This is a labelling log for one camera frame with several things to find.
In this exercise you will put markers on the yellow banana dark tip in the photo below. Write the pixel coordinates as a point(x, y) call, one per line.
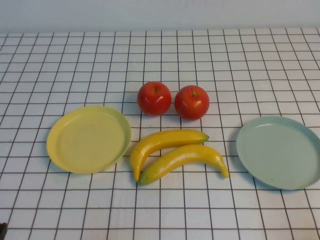
point(160, 140)

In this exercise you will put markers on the red apple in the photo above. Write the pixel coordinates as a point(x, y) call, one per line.
point(153, 100)
point(192, 105)

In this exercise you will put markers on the yellow banana green end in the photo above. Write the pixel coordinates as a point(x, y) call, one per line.
point(185, 156)

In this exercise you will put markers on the yellow round plate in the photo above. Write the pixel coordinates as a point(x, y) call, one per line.
point(87, 142)

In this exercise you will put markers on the light blue round plate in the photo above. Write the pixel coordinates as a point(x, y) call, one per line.
point(275, 152)

